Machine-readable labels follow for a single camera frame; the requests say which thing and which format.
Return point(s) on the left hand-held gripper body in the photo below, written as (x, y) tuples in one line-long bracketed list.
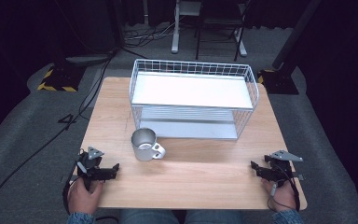
[(90, 169)]

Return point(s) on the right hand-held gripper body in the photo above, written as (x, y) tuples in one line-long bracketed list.
[(280, 169)]

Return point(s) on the silver metal cup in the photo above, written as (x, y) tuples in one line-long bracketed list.
[(143, 149)]

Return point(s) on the person's right hand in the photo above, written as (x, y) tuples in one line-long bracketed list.
[(282, 199)]

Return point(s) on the person's left hand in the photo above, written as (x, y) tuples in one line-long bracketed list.
[(82, 200)]

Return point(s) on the person's legs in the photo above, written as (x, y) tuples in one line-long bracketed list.
[(211, 217)]

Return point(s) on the black stand with slanted pole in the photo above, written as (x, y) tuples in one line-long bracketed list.
[(281, 77)]

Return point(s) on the black stand base striped tape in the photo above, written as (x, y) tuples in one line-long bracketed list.
[(60, 79)]

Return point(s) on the black metal chair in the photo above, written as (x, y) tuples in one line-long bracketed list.
[(217, 21)]

